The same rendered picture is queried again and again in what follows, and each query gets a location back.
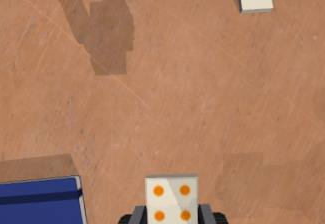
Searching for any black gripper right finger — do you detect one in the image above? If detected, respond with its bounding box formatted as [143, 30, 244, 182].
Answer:
[198, 204, 229, 224]

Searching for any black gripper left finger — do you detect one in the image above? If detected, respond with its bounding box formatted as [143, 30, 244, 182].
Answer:
[118, 206, 148, 224]

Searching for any white domino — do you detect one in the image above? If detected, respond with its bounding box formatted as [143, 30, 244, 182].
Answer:
[145, 173, 198, 224]
[238, 0, 273, 14]

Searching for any dark blue book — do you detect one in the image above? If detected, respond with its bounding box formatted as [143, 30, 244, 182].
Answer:
[0, 175, 88, 224]

